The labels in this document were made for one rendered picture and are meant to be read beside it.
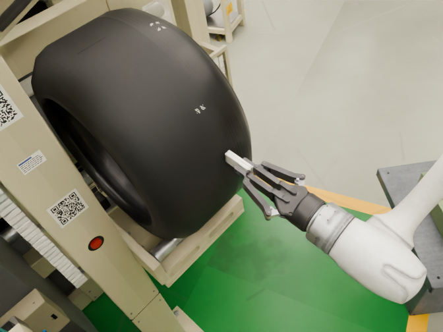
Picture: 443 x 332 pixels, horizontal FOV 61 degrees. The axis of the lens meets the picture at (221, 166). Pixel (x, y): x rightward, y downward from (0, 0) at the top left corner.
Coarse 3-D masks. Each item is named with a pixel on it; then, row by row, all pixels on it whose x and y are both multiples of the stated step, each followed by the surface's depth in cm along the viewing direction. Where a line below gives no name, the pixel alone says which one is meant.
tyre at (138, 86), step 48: (48, 48) 83; (96, 48) 78; (144, 48) 78; (192, 48) 81; (48, 96) 85; (96, 96) 73; (144, 96) 74; (192, 96) 78; (96, 144) 124; (144, 144) 74; (192, 144) 78; (240, 144) 87; (144, 192) 81; (192, 192) 81
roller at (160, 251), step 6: (162, 240) 112; (168, 240) 111; (174, 240) 111; (180, 240) 113; (156, 246) 111; (162, 246) 110; (168, 246) 110; (174, 246) 112; (150, 252) 110; (156, 252) 109; (162, 252) 110; (168, 252) 111; (156, 258) 109; (162, 258) 110
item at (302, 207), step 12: (288, 192) 77; (300, 192) 77; (276, 204) 76; (288, 204) 76; (300, 204) 73; (312, 204) 72; (324, 204) 75; (288, 216) 74; (300, 216) 73; (312, 216) 72; (300, 228) 74
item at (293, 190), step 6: (258, 168) 81; (258, 174) 82; (264, 174) 80; (270, 174) 80; (264, 180) 81; (270, 180) 80; (276, 180) 79; (282, 180) 78; (276, 186) 79; (282, 186) 78; (288, 186) 77; (294, 192) 76
